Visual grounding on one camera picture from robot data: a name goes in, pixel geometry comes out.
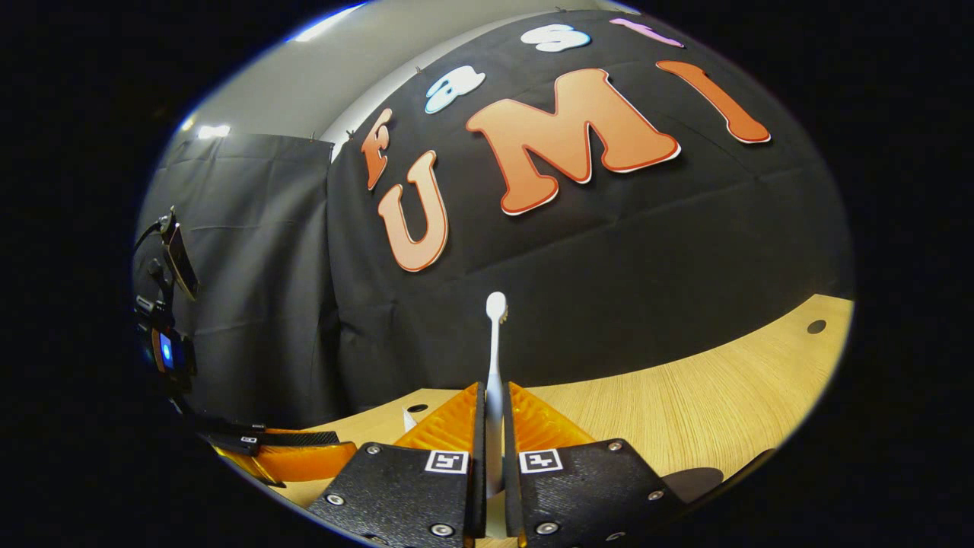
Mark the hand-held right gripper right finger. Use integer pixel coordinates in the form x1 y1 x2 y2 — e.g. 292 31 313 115
501 382 686 548

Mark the dark round coaster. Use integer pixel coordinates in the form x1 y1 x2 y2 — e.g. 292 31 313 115
660 467 725 503

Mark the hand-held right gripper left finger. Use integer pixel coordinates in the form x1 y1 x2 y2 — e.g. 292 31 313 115
308 382 488 548

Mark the white toothbrush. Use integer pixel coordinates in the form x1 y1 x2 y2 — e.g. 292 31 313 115
484 292 509 499

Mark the black backdrop cloth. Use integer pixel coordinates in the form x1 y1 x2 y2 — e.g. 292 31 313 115
137 8 857 431

